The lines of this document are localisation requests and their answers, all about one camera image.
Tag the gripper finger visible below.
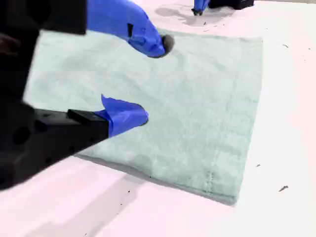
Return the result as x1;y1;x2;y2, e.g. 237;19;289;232
86;0;175;59
192;0;202;16
34;93;149;166
200;0;210;15

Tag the pale green T-shirt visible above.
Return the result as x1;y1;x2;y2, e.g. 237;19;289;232
23;28;264;205

